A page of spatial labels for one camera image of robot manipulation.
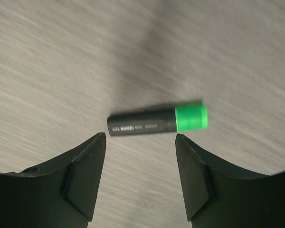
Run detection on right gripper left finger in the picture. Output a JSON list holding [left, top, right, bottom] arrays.
[[0, 133, 106, 228]]

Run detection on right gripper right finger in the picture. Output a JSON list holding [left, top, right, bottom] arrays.
[[175, 134, 285, 228]]

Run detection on green capped black highlighter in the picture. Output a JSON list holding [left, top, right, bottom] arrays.
[[107, 105, 208, 137]]

